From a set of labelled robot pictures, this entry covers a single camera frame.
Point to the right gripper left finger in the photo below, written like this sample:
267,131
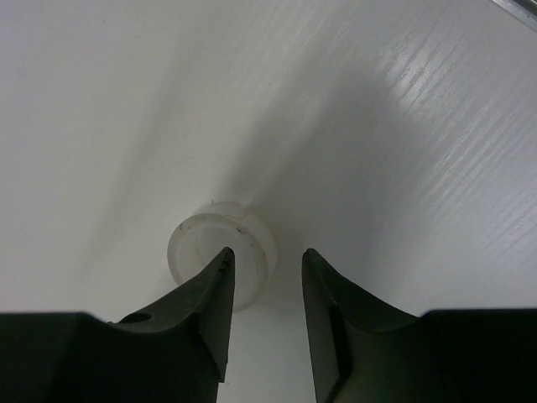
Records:
173,350

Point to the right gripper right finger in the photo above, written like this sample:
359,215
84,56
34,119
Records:
364,350

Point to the small white tape roll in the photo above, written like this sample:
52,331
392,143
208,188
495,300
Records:
213,227

